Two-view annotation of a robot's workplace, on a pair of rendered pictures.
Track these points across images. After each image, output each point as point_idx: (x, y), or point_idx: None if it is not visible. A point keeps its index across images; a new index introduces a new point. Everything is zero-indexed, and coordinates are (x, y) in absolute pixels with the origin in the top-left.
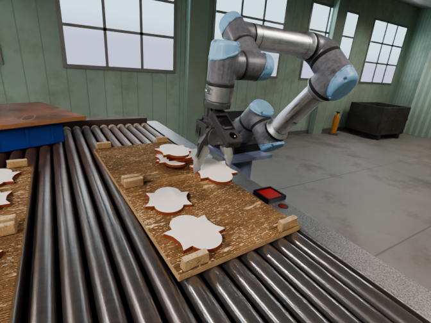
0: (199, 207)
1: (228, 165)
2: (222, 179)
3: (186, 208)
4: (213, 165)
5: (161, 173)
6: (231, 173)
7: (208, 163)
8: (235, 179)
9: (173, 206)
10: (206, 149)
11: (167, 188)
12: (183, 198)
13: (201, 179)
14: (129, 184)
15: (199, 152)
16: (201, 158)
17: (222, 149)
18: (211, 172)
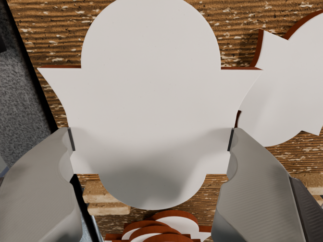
0: (237, 17)
1: (70, 127)
2: (166, 17)
3: (277, 29)
4: (139, 151)
5: (210, 204)
6: (75, 67)
7: (151, 174)
8: (33, 144)
9: (320, 43)
10: (263, 231)
11: (259, 138)
12: (265, 72)
13: (256, 68)
14: (318, 179)
15: (308, 209)
16: (257, 168)
17: (78, 214)
18: (180, 105)
